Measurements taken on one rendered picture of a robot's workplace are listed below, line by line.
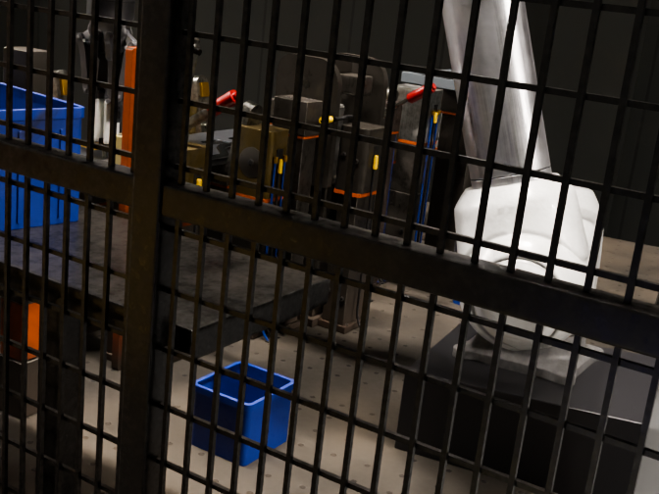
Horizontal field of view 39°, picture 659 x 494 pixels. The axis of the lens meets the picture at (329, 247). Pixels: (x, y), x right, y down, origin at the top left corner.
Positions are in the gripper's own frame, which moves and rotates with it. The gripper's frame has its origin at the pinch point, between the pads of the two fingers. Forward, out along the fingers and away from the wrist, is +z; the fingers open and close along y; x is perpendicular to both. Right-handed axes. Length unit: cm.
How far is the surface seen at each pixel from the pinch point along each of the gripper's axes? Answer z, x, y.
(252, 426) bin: 31, 21, -49
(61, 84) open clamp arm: -3.5, -4.3, 15.6
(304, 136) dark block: 0.1, -22.0, -24.7
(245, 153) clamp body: 3.5, -14.5, -18.1
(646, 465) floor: 106, -166, -67
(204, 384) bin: 28, 20, -40
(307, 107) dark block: -5.0, -21.7, -24.9
